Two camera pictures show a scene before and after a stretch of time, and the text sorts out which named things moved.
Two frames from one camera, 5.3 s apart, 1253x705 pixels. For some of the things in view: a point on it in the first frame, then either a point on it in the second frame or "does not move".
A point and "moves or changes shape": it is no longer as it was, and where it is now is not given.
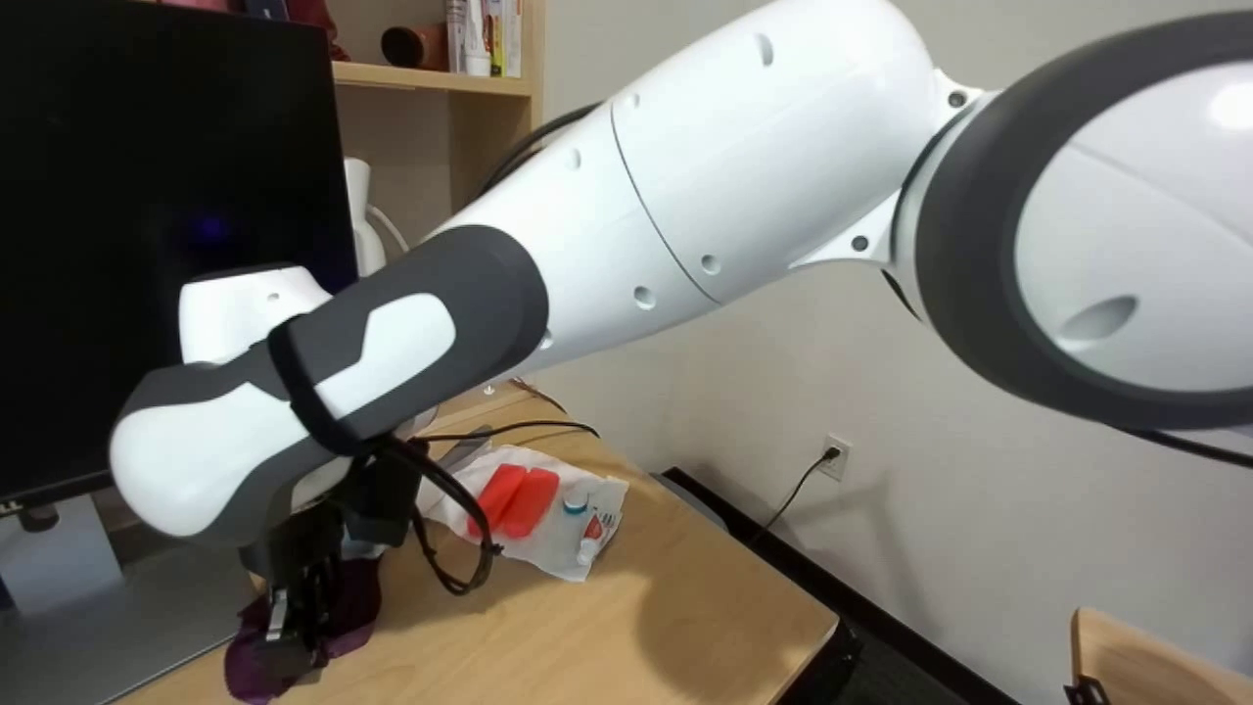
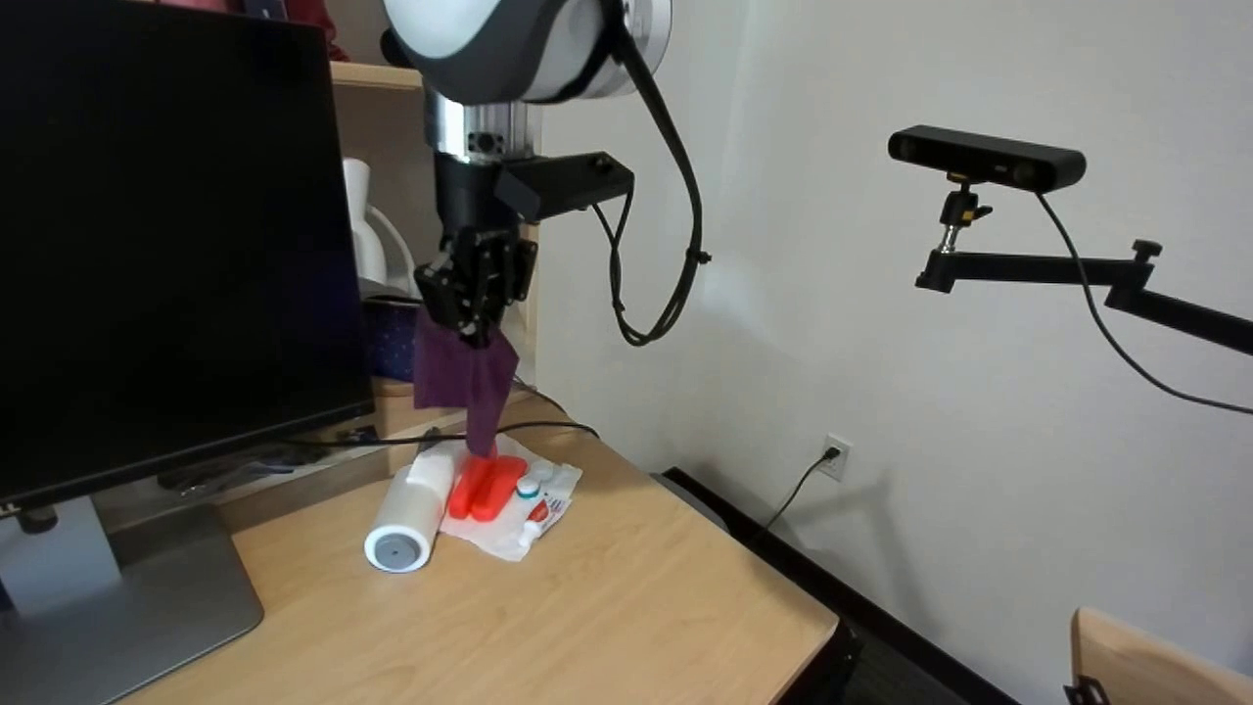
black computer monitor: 147,146 does not move
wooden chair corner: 1138,667 does not move
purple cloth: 263,667 moves or changes shape
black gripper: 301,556 to 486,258
